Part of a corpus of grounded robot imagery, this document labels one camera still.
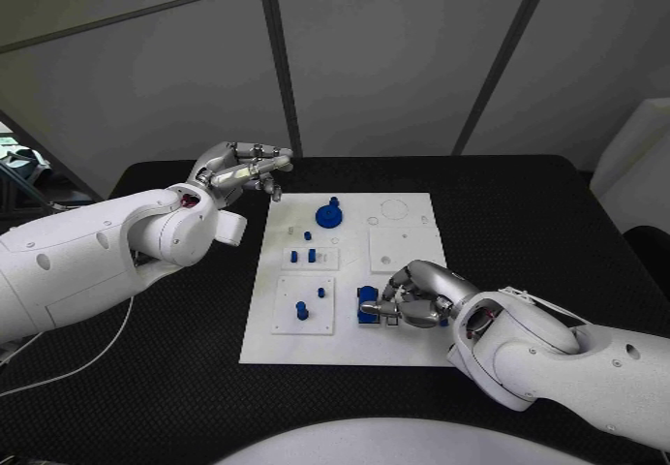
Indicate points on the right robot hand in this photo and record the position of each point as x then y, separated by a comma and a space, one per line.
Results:
429, 290

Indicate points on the blue gear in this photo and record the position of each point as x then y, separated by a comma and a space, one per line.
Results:
328, 215

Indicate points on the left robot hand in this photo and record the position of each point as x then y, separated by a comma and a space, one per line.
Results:
230, 170

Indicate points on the large blue peg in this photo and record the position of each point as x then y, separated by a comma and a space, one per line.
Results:
301, 310

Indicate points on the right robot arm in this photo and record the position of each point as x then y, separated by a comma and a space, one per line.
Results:
549, 356

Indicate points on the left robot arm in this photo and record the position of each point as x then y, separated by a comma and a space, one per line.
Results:
78, 261

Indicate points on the white task board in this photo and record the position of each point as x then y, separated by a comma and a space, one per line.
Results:
334, 337

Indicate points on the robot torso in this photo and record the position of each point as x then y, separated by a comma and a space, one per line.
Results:
423, 443

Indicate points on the blue block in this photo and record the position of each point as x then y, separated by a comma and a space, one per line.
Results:
367, 296

